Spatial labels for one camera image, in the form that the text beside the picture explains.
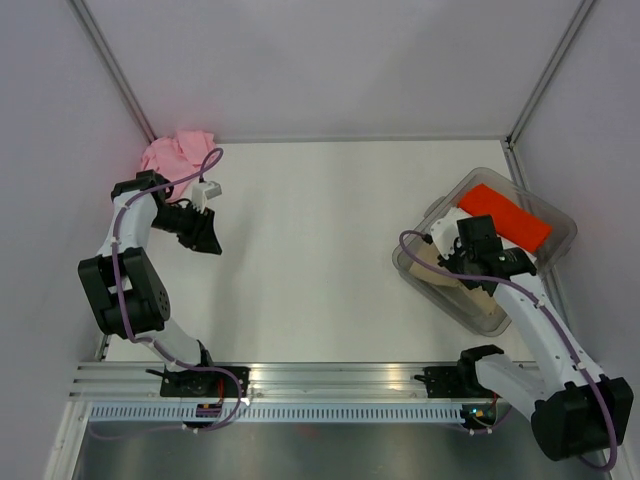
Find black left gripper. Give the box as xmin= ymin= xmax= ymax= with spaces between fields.
xmin=150 ymin=203 xmax=222 ymax=257

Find beige t shirt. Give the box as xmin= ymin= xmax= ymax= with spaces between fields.
xmin=409 ymin=261 xmax=499 ymax=318

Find white t shirt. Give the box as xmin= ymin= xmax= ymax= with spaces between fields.
xmin=439 ymin=207 xmax=471 ymax=223

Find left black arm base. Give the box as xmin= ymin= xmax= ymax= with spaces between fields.
xmin=145 ymin=366 xmax=251 ymax=399

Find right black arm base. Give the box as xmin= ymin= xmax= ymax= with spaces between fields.
xmin=412 ymin=365 xmax=502 ymax=400

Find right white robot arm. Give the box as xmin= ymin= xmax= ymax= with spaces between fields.
xmin=430 ymin=210 xmax=634 ymax=468

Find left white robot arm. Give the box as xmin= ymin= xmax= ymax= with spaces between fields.
xmin=78 ymin=170 xmax=222 ymax=396

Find rolled orange t shirt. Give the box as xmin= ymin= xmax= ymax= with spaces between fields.
xmin=457 ymin=184 xmax=553 ymax=254

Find clear grey plastic bin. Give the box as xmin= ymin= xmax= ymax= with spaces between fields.
xmin=392 ymin=168 xmax=577 ymax=337

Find pink crumpled t shirt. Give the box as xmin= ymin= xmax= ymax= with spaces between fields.
xmin=139 ymin=130 xmax=217 ymax=202

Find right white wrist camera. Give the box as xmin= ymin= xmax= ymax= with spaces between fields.
xmin=430 ymin=216 xmax=459 ymax=259

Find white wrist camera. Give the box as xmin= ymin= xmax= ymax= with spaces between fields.
xmin=191 ymin=181 xmax=222 ymax=212
xmin=430 ymin=216 xmax=459 ymax=259

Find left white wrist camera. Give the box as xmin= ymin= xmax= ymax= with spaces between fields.
xmin=191 ymin=181 xmax=222 ymax=212

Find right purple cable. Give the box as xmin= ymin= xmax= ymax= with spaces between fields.
xmin=398 ymin=229 xmax=619 ymax=474

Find purple cable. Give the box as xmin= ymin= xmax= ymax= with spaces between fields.
xmin=398 ymin=229 xmax=619 ymax=474
xmin=89 ymin=147 xmax=251 ymax=441

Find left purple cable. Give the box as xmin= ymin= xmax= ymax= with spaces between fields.
xmin=89 ymin=147 xmax=251 ymax=441

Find right aluminium frame post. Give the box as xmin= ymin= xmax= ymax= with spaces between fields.
xmin=502 ymin=0 xmax=598 ymax=150

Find aluminium front rail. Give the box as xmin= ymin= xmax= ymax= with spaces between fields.
xmin=67 ymin=362 xmax=551 ymax=401

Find white slotted cable duct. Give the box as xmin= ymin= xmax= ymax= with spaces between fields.
xmin=89 ymin=402 xmax=463 ymax=424

